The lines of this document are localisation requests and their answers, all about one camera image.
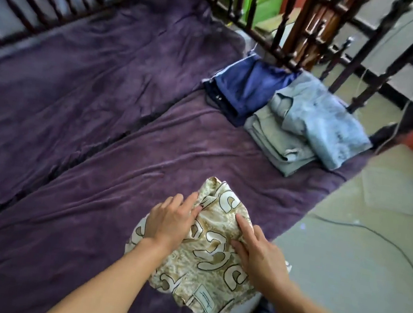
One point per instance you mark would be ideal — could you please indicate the person's right hand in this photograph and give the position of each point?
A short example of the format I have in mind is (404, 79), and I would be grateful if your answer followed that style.
(263, 257)

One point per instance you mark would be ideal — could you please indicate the person's left hand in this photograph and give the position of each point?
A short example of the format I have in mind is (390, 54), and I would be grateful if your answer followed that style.
(169, 222)

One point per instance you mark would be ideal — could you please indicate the person's right thumb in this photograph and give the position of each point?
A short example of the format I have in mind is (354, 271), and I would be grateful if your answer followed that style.
(238, 246)

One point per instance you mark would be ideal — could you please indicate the person's left thumb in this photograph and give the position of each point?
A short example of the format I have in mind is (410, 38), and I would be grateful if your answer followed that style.
(197, 212)

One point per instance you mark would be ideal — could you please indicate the cream patterned cloth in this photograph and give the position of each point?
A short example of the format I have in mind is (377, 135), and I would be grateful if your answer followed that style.
(210, 263)

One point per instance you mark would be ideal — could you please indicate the person's left forearm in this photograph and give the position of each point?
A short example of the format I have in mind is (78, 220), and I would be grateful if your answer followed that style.
(109, 287)

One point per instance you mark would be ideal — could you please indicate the purple blanket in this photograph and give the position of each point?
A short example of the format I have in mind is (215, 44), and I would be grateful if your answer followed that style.
(71, 76)
(107, 201)

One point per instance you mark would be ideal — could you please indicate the folded grey-green trousers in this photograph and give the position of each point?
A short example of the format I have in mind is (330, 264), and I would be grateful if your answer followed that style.
(272, 141)

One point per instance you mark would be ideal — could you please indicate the folded navy blue shorts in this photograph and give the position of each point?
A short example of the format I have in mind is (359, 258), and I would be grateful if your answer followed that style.
(246, 85)

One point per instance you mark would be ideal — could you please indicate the folded light blue jeans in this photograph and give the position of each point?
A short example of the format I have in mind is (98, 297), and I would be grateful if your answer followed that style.
(324, 118)

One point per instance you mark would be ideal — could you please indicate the brown wooden door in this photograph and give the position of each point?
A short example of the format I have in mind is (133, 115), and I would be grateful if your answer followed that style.
(321, 20)

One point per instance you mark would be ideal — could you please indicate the dark wooden bed frame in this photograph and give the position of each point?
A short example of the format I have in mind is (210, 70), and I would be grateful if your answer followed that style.
(379, 33)

